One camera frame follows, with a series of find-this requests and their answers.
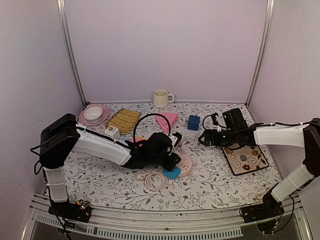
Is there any pink plate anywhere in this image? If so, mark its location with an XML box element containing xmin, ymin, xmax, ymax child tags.
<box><xmin>78</xmin><ymin>104</ymin><xmax>110</xmax><ymax>126</ymax></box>

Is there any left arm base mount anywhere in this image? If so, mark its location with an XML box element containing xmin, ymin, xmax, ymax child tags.
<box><xmin>48</xmin><ymin>200</ymin><xmax>92</xmax><ymax>223</ymax></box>

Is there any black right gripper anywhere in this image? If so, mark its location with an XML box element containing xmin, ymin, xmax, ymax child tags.
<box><xmin>198</xmin><ymin>128</ymin><xmax>238</xmax><ymax>148</ymax></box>

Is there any dark blue cube socket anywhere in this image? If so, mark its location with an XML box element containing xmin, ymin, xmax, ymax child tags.
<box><xmin>187</xmin><ymin>115</ymin><xmax>200</xmax><ymax>131</ymax></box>

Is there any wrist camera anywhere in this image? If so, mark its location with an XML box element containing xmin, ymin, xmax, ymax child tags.
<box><xmin>211</xmin><ymin>112</ymin><xmax>223</xmax><ymax>132</ymax></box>
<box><xmin>169</xmin><ymin>132</ymin><xmax>182</xmax><ymax>147</ymax></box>

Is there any floral square plate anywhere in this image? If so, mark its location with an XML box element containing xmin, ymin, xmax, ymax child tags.
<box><xmin>221</xmin><ymin>146</ymin><xmax>269</xmax><ymax>176</ymax></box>

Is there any cyan square plug adapter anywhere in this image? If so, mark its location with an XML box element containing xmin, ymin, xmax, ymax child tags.
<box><xmin>162</xmin><ymin>166</ymin><xmax>181</xmax><ymax>180</ymax></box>

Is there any white bowl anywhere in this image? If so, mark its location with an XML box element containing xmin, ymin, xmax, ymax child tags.
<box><xmin>83</xmin><ymin>106</ymin><xmax>103</xmax><ymax>122</ymax></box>

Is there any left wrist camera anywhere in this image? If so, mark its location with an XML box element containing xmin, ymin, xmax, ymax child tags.
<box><xmin>169</xmin><ymin>132</ymin><xmax>182</xmax><ymax>147</ymax></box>

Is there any pink triangular power socket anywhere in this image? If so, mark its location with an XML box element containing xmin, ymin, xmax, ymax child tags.
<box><xmin>155</xmin><ymin>112</ymin><xmax>178</xmax><ymax>134</ymax></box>

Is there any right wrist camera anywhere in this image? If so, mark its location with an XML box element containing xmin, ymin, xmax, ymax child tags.
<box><xmin>211</xmin><ymin>112</ymin><xmax>223</xmax><ymax>132</ymax></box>

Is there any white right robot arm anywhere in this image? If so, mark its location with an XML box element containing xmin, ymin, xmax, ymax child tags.
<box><xmin>198</xmin><ymin>108</ymin><xmax>320</xmax><ymax>218</ymax></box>

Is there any light blue plug adapter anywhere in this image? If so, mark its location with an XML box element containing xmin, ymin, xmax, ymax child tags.
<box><xmin>119</xmin><ymin>136</ymin><xmax>130</xmax><ymax>142</ymax></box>

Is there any woven bamboo tray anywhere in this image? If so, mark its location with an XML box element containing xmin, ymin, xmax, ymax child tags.
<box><xmin>105</xmin><ymin>108</ymin><xmax>141</xmax><ymax>135</ymax></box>

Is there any white power strip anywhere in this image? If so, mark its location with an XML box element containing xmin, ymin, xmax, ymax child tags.
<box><xmin>104</xmin><ymin>125</ymin><xmax>120</xmax><ymax>140</ymax></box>

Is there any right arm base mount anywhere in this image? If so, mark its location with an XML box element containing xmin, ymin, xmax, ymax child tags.
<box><xmin>239</xmin><ymin>198</ymin><xmax>285</xmax><ymax>223</ymax></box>

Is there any pink plug adapter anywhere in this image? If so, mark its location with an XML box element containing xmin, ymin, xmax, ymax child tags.
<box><xmin>128</xmin><ymin>136</ymin><xmax>148</xmax><ymax>143</ymax></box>

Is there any round pink power socket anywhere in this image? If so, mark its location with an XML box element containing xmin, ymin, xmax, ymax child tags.
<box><xmin>176</xmin><ymin>157</ymin><xmax>192</xmax><ymax>178</ymax></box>

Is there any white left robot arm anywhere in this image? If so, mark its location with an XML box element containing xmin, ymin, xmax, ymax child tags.
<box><xmin>30</xmin><ymin>113</ymin><xmax>182</xmax><ymax>217</ymax></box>

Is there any cream ceramic mug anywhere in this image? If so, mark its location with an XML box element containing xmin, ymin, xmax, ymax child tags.
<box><xmin>153</xmin><ymin>89</ymin><xmax>175</xmax><ymax>108</ymax></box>

